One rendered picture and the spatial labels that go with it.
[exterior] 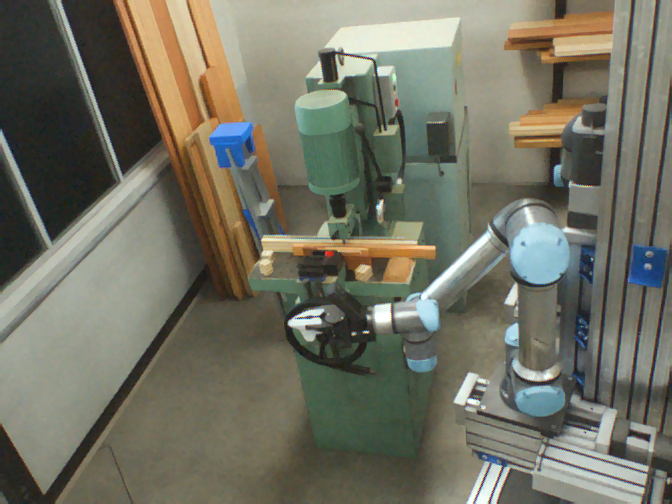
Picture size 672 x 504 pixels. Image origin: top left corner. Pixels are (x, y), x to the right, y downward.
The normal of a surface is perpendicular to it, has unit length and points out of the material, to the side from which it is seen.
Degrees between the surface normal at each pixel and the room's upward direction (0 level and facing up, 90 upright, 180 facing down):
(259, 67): 90
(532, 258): 82
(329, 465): 0
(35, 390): 90
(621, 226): 90
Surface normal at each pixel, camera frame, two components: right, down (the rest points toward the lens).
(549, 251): -0.10, 0.43
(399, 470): -0.15, -0.84
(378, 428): -0.25, 0.55
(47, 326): 0.96, 0.01
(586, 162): -0.48, 0.53
